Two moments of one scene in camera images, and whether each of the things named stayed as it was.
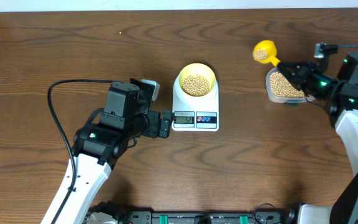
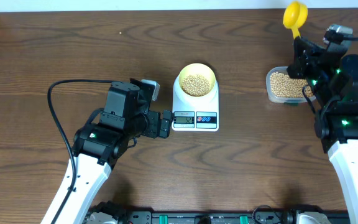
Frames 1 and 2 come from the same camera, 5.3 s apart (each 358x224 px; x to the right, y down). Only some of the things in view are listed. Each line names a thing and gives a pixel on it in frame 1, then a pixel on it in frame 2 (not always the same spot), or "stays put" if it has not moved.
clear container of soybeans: [279, 89] stays put
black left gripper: [164, 124] stays put
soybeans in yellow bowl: [196, 85] stays put
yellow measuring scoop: [265, 51] → [294, 16]
